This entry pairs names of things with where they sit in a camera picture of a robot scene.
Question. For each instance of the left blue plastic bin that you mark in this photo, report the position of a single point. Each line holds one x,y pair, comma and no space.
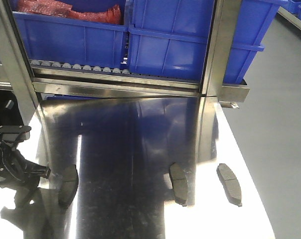
61,39

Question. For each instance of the small blue bins background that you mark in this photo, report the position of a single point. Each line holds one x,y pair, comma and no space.
294,7

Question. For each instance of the right blue plastic bin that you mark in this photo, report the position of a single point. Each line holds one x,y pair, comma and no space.
168,38

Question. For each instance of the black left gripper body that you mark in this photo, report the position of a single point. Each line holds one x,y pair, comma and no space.
12,167

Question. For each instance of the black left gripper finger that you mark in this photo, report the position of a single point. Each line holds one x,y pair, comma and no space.
24,195
36,170

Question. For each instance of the red bubble wrap bag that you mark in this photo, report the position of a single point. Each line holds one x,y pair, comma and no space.
57,8

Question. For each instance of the blue plastic bin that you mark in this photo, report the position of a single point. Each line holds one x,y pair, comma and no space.
61,39
168,38

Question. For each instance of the grey roller conveyor strip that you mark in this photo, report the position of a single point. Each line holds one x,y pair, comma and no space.
67,65

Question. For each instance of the steel roller rack frame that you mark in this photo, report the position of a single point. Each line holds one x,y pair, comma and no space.
28,83

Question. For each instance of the brake pad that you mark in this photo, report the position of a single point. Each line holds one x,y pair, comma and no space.
69,186
179,184
230,184

